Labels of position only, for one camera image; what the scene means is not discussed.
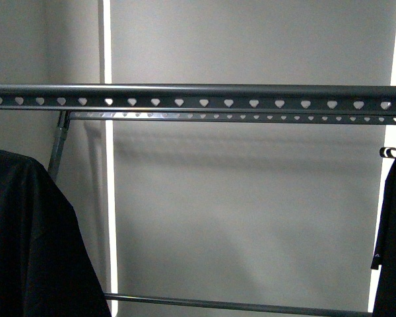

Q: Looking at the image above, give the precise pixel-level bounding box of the black printed t-shirt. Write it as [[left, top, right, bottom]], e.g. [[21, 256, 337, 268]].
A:
[[0, 150, 110, 316]]

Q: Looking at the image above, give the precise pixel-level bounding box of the grey metal clothes rack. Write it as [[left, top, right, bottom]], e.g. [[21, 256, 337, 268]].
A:
[[0, 83, 396, 317]]

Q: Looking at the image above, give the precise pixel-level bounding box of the striped clothes hanger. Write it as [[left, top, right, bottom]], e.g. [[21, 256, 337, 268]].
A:
[[379, 147, 396, 159]]

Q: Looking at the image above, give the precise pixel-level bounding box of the black t-shirt on rack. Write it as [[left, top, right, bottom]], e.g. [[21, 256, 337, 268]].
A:
[[371, 159, 396, 317]]

